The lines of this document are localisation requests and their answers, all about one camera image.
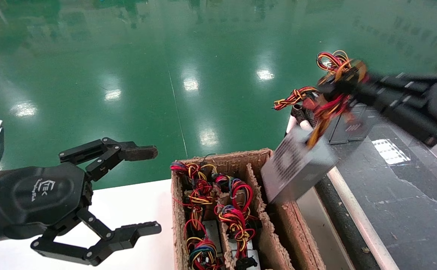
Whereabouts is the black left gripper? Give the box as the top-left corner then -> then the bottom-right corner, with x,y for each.
0,137 -> 162,267

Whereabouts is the short white rack pipe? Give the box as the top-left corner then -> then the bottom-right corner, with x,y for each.
285,115 -> 298,136

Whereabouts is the black pipe connector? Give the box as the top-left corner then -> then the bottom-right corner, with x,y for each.
291,104 -> 308,123

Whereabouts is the brown cardboard box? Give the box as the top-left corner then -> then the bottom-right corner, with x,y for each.
170,148 -> 326,270

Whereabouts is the long white rack pipe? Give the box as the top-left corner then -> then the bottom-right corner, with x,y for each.
299,114 -> 400,270

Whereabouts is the grey power supply with wires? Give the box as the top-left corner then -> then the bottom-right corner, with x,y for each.
211,172 -> 253,211
214,205 -> 261,270
169,161 -> 216,207
182,207 -> 223,270
261,62 -> 369,204
349,105 -> 376,142
316,50 -> 356,145
273,86 -> 328,129

